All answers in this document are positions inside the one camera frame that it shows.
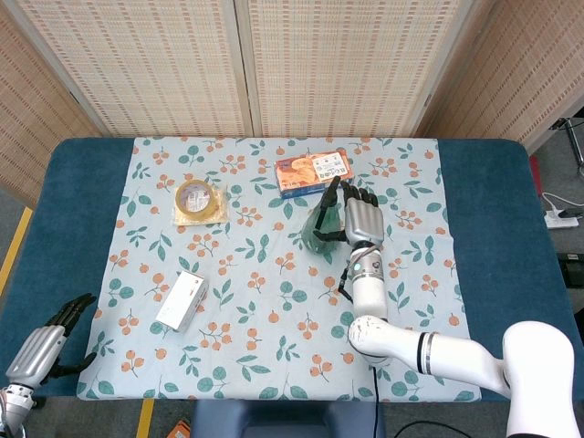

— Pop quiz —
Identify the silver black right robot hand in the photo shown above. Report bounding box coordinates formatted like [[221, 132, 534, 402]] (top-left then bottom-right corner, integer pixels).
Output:
[[311, 181, 387, 252]]

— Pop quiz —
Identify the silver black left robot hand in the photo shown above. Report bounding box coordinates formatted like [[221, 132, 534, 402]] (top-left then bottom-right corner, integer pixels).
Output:
[[5, 293, 99, 390]]

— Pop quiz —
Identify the green spray bottle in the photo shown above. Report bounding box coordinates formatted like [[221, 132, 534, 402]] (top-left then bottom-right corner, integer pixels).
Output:
[[300, 176, 349, 256]]

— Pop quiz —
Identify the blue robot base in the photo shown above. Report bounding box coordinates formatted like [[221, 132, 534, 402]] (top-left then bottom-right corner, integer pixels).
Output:
[[190, 400, 387, 438]]

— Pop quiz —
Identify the floral tablecloth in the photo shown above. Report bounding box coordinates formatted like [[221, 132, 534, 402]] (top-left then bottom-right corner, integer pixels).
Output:
[[74, 135, 485, 404]]

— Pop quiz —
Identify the orange and blue carton box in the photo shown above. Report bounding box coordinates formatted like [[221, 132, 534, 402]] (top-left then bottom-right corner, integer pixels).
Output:
[[274, 150, 357, 201]]

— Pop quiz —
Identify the teal table cover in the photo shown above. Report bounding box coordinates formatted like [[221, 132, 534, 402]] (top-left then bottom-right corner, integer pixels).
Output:
[[0, 137, 584, 403]]

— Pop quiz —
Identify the clear packet of yellow grains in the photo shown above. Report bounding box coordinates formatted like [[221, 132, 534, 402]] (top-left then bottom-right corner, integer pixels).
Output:
[[172, 186, 230, 227]]

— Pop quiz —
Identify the white carton box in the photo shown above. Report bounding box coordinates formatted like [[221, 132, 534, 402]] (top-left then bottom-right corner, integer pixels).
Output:
[[154, 269, 211, 335]]

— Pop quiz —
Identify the orange object on floor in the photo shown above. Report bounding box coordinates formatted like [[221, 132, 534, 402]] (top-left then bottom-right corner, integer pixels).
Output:
[[165, 419, 193, 438]]

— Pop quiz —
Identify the clear packing tape roll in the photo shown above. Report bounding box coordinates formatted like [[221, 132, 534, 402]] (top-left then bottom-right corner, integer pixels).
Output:
[[174, 179, 220, 217]]

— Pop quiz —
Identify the white power strip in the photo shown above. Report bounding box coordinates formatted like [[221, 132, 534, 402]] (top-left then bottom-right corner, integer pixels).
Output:
[[544, 207, 580, 231]]

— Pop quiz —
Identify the black device on floor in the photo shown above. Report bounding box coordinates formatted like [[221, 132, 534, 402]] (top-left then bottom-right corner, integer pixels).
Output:
[[557, 251, 584, 287]]

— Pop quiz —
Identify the metal stand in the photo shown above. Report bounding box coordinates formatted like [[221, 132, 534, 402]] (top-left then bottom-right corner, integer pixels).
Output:
[[548, 117, 584, 178]]

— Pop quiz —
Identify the bamboo folding screen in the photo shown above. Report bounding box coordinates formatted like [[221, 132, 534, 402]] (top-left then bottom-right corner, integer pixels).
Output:
[[0, 0, 584, 207]]

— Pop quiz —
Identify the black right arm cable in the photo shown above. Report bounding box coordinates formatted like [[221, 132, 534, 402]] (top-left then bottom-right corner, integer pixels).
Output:
[[338, 266, 356, 304]]

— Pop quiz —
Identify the white power cable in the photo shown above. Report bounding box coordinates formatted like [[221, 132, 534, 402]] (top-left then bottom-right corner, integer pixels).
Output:
[[540, 191, 569, 216]]

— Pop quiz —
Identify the black floor cable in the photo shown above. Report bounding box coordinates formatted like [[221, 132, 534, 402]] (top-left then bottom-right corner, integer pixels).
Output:
[[394, 420, 510, 438]]

